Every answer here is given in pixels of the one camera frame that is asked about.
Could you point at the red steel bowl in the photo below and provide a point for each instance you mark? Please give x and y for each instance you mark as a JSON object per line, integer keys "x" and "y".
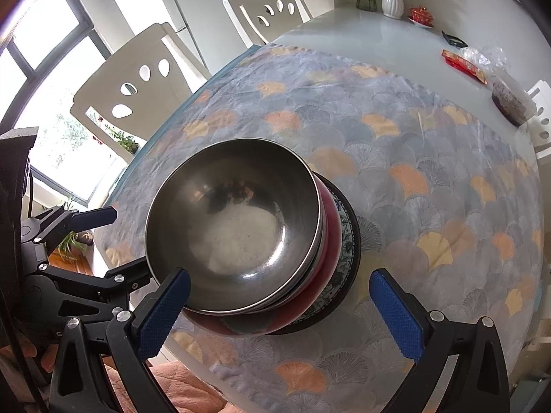
{"x": 300, "y": 300}

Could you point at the ginkgo pattern tablecloth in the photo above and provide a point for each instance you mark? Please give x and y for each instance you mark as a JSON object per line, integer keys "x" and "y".
{"x": 453, "y": 211}

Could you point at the clear plastic bag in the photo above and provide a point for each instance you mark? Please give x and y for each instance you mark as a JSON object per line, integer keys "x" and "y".
{"x": 490, "y": 59}

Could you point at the white flower vase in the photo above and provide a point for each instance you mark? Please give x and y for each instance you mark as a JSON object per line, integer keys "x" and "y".
{"x": 393, "y": 8}

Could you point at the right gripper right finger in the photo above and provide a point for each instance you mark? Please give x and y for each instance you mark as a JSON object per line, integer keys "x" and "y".
{"x": 479, "y": 382}

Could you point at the clear plastic food container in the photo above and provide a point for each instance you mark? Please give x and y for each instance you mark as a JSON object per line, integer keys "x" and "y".
{"x": 512, "y": 101}

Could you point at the blue steel bowl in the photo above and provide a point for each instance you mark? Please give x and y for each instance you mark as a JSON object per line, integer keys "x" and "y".
{"x": 244, "y": 218}

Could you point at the white chair right side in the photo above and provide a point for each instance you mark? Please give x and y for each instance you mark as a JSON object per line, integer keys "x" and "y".
{"x": 539, "y": 124}

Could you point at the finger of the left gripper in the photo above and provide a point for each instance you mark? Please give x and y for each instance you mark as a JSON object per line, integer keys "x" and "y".
{"x": 53, "y": 294}
{"x": 52, "y": 226}

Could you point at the black small packet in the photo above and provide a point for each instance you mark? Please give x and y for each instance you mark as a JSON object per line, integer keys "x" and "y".
{"x": 454, "y": 41}

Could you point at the blue floral plate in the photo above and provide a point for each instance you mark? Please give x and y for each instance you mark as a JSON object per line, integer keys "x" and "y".
{"x": 345, "y": 272}

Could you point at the red snack packet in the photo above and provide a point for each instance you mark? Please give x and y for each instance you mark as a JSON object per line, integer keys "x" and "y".
{"x": 464, "y": 66}

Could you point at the cream dining chair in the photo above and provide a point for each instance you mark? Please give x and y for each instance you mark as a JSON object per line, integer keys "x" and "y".
{"x": 138, "y": 87}
{"x": 259, "y": 22}

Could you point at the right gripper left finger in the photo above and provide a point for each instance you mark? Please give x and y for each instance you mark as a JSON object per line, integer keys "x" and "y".
{"x": 132, "y": 341}

